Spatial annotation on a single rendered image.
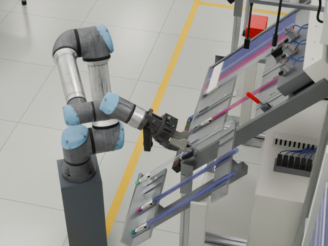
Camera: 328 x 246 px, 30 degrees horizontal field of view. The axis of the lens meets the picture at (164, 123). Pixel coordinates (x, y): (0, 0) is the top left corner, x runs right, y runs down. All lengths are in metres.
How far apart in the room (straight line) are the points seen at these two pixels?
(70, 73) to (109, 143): 0.41
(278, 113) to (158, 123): 0.45
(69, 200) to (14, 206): 0.70
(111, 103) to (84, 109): 0.13
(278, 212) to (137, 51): 2.12
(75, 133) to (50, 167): 1.00
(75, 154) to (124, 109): 0.54
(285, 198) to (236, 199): 0.83
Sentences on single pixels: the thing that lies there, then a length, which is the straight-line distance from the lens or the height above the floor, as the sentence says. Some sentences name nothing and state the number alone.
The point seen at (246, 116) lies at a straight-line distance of 3.65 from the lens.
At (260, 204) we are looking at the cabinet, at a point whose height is 0.56.
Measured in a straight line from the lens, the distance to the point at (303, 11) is 2.76.
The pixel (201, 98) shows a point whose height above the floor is 0.73.
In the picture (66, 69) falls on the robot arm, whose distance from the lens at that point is 2.35.
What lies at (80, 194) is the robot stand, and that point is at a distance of 2.73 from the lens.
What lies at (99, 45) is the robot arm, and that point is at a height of 1.12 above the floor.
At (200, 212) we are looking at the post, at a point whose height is 0.80.
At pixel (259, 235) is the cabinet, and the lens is 2.75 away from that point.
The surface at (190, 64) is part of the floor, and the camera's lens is 4.28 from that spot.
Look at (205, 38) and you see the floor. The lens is 4.56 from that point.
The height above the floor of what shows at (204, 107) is 0.74.
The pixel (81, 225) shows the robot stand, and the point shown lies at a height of 0.28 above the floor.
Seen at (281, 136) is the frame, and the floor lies 0.67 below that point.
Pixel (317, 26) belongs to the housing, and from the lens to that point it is 2.35.
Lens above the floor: 2.50
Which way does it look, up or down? 41 degrees down
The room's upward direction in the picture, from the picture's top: 1 degrees clockwise
